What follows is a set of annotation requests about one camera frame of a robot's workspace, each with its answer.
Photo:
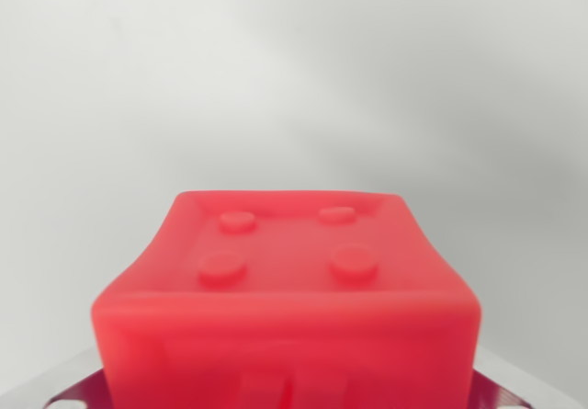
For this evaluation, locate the black-tipped silver gripper left finger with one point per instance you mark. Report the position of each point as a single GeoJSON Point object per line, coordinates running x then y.
{"type": "Point", "coordinates": [80, 388]}

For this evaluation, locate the black-tipped silver gripper right finger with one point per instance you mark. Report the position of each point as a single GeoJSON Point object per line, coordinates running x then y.
{"type": "Point", "coordinates": [500, 388]}

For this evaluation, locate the red dice cube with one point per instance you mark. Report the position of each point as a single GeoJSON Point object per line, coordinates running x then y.
{"type": "Point", "coordinates": [285, 317]}

